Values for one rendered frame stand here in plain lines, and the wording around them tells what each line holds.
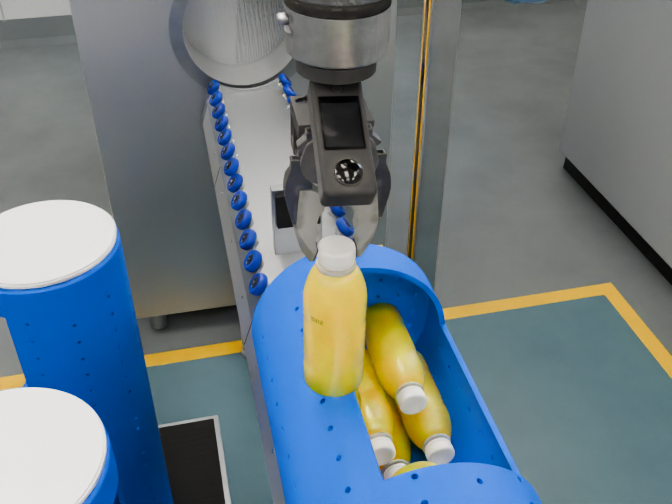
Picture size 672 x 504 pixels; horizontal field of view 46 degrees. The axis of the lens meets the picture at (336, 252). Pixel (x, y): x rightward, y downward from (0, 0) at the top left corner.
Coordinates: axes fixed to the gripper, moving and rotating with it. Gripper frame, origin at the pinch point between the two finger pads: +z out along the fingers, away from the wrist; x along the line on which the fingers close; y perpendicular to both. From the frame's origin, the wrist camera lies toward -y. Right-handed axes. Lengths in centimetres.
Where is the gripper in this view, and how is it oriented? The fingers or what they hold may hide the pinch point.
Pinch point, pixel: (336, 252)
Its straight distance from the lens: 78.4
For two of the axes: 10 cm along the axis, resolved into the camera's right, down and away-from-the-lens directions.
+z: -0.2, 8.0, 6.0
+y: -1.7, -6.0, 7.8
